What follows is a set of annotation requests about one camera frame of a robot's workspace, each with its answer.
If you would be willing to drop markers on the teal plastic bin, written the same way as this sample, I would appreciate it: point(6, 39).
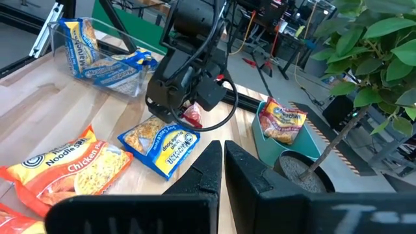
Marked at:
point(276, 149)

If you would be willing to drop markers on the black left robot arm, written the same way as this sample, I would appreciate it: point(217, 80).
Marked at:
point(198, 19)

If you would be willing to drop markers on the silver aluminium rail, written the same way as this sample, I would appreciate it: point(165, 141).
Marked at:
point(47, 31)

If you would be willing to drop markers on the red beef noodle packet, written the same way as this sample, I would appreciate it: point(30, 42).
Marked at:
point(282, 120)
point(195, 113)

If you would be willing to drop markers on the black cluttered workbench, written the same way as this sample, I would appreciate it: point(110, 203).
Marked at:
point(260, 16)

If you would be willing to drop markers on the green floor board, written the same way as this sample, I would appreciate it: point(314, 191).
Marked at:
point(136, 29)

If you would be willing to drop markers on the black striped-edge floor mat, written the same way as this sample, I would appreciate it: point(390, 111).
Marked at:
point(347, 153)

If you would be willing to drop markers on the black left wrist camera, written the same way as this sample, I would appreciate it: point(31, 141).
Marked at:
point(211, 94)

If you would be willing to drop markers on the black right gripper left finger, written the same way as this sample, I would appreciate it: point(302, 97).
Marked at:
point(146, 214)

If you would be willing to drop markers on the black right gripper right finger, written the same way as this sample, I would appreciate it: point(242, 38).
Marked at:
point(276, 211)

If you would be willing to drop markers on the clear plastic bin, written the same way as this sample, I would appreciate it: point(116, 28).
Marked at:
point(55, 42)

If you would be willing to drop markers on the orange chicken noodle packet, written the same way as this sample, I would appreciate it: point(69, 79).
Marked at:
point(74, 169)
point(16, 222)

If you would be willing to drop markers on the blue soy sauce noodle packet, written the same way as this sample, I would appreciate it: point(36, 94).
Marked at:
point(79, 45)
point(110, 74)
point(143, 57)
point(162, 149)

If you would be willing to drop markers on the potted green plant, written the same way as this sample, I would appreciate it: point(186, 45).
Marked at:
point(302, 172)

